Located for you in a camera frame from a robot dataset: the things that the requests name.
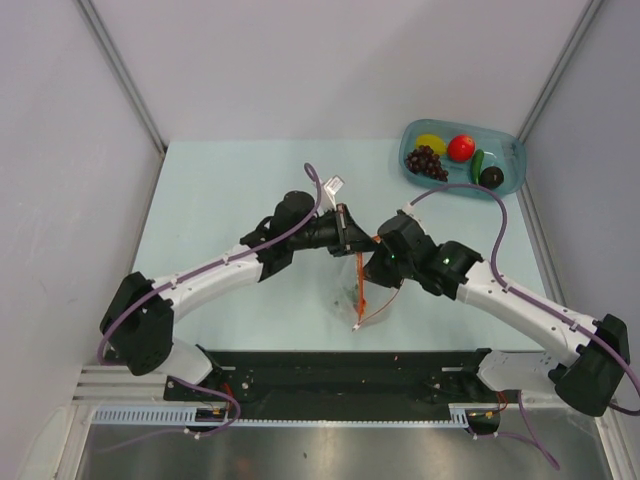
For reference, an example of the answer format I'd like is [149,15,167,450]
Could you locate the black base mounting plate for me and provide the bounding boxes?
[163,349,515,422]

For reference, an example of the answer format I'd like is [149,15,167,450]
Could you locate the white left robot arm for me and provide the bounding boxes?
[100,191,375,400]

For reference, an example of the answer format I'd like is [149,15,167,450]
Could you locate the red fake tomato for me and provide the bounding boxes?
[447,134,476,163]

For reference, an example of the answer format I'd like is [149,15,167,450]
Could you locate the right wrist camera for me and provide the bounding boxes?
[377,210,427,255]

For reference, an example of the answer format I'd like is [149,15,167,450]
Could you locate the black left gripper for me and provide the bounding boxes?
[289,204,378,258]

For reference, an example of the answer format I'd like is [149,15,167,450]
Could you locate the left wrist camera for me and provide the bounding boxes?
[320,175,344,212]

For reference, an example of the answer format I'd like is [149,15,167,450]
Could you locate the teal plastic tub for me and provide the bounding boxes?
[399,119,527,197]

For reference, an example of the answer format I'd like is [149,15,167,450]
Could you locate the dark fake grapes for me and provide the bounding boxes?
[404,145,449,182]

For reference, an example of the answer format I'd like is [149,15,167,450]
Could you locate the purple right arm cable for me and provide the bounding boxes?
[402,183,640,470]

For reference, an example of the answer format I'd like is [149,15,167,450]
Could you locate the aluminium frame post right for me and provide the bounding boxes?
[514,0,606,149]

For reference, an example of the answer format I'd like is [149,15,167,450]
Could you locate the aluminium frame post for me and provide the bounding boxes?
[74,0,168,158]
[514,0,606,149]

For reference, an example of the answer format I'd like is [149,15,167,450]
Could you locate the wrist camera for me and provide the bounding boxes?
[320,175,344,212]
[377,210,427,255]

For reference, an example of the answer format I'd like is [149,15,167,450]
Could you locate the clear zip top bag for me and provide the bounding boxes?
[328,252,399,333]

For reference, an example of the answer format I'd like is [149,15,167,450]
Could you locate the green fake vegetable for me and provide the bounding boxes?
[470,149,485,185]

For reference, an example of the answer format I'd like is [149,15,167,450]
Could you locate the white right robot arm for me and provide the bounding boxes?
[365,211,629,417]

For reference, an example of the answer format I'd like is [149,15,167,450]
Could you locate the yellow fake lemon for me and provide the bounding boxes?
[415,134,447,155]

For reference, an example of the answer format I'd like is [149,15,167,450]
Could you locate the cherry tomato sprig with leaves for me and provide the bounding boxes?
[334,283,366,312]

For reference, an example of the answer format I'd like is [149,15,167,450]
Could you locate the dark brown fake fruit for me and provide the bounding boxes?
[479,166,505,190]

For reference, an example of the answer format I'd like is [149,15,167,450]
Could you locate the aluminium frame post left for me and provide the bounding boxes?
[74,0,168,158]

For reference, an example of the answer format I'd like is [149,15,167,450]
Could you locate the white slotted cable duct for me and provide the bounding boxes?
[91,406,499,429]

